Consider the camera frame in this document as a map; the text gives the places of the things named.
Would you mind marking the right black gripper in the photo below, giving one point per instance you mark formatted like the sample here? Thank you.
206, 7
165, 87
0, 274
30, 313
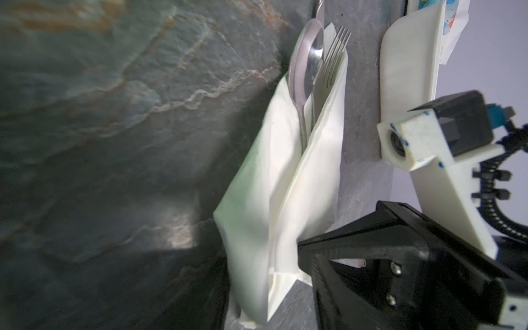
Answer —
397, 269

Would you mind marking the white paper napkin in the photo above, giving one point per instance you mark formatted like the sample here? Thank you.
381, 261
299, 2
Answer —
281, 195

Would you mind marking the silver fork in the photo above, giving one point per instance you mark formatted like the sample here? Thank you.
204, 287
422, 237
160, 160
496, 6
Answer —
325, 80

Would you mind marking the silver spoon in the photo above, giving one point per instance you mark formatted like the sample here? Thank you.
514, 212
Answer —
305, 64

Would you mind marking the silver table knife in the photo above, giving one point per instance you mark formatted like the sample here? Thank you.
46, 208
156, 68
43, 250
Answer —
320, 15

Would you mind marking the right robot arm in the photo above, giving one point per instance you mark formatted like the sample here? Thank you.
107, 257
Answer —
397, 269

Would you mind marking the white oval plastic tub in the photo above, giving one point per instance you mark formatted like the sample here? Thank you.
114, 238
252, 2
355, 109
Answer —
408, 70

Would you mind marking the tissue pack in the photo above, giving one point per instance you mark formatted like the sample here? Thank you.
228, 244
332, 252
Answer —
449, 24

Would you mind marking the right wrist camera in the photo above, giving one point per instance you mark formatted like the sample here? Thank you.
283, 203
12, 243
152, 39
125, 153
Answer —
448, 188

